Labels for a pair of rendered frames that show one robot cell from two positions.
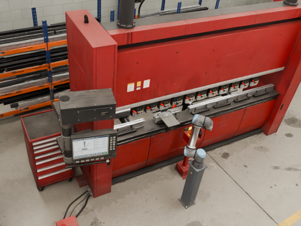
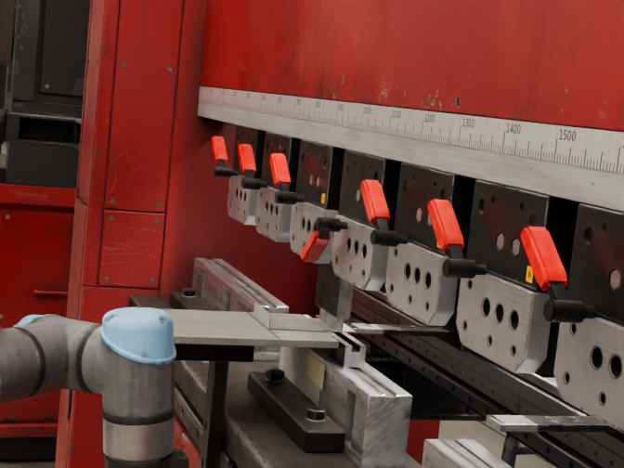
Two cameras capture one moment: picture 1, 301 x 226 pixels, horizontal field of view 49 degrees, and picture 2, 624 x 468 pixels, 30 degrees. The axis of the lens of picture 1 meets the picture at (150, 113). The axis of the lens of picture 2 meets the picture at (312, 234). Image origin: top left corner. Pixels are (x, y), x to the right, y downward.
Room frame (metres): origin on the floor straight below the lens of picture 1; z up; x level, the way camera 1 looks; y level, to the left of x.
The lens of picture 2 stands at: (3.88, -1.78, 1.33)
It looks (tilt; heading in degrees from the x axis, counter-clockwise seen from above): 7 degrees down; 105
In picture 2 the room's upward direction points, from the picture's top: 6 degrees clockwise
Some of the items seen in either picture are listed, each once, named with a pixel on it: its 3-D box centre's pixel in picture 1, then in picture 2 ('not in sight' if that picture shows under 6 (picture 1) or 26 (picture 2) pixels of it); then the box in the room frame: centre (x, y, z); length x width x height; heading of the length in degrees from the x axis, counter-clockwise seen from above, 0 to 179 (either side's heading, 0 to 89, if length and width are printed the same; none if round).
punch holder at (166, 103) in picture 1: (163, 102); (335, 201); (3.47, -0.16, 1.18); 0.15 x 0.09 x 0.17; 123
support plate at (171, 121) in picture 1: (169, 119); (229, 327); (3.36, -0.26, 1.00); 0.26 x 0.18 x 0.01; 33
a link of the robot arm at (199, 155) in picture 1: (199, 155); not in sight; (2.83, -0.67, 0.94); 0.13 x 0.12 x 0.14; 77
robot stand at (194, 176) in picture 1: (192, 184); not in sight; (2.83, -0.67, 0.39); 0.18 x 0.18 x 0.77; 38
